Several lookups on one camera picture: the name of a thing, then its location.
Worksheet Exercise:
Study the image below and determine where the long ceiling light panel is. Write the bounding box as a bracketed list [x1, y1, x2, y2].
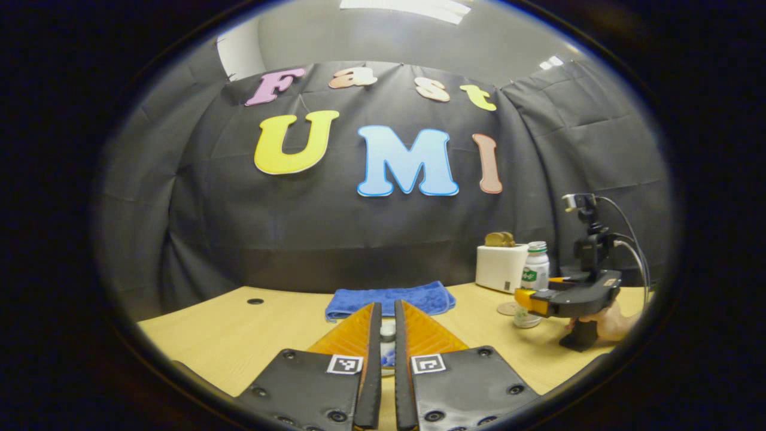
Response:
[339, 0, 473, 25]

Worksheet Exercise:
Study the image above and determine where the blue folded towel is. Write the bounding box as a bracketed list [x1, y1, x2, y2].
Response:
[325, 281, 457, 323]

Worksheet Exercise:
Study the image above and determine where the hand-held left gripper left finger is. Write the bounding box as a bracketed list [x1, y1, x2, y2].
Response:
[236, 301, 384, 431]

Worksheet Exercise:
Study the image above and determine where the cream white toaster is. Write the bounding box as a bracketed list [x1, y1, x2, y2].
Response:
[475, 242, 531, 294]

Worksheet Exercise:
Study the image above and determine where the thin black cable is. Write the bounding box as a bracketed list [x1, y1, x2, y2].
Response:
[595, 196, 653, 303]
[610, 235, 650, 306]

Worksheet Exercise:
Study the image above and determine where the white water bottle green label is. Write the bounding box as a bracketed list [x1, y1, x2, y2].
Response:
[513, 241, 550, 329]

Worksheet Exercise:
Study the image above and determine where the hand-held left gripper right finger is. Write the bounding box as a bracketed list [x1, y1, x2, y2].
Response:
[394, 299, 542, 431]

